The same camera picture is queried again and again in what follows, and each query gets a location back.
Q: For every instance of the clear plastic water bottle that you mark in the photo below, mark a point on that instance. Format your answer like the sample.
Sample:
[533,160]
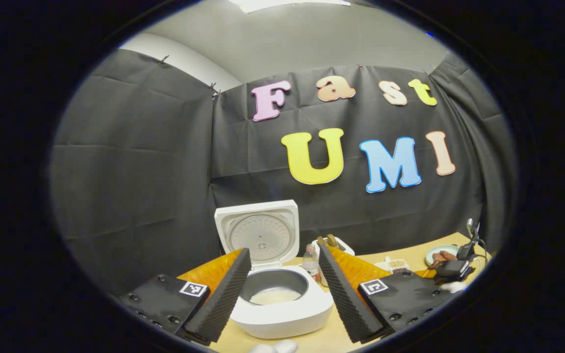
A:
[310,264]

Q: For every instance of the black backdrop cloth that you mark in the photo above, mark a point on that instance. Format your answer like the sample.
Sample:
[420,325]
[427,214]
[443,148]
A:
[130,171]

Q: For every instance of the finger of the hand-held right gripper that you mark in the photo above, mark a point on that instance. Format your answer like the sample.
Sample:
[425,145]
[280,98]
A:
[424,273]

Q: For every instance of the white divided dish of beans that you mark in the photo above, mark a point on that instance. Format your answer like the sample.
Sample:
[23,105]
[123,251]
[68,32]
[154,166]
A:
[393,265]

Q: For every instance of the white toaster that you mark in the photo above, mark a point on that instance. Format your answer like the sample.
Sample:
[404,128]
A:
[345,247]

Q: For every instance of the pale green plate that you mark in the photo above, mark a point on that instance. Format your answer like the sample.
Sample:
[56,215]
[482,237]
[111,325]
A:
[430,255]

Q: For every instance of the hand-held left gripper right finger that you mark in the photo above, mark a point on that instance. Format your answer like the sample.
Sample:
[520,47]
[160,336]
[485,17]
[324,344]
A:
[344,304]

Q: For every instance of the large ceiling light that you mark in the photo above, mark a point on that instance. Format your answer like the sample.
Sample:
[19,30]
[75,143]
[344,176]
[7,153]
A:
[290,4]

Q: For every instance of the brown bread slice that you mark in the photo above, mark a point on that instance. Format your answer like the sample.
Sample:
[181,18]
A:
[332,240]
[321,241]

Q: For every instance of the red meat slice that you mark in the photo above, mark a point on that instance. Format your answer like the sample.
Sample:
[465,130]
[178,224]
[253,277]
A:
[438,257]
[449,255]

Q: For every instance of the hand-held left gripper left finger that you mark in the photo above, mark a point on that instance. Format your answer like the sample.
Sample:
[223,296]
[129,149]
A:
[218,306]

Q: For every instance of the white rice cooker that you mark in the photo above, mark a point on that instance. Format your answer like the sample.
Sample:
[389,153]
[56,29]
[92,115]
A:
[282,318]

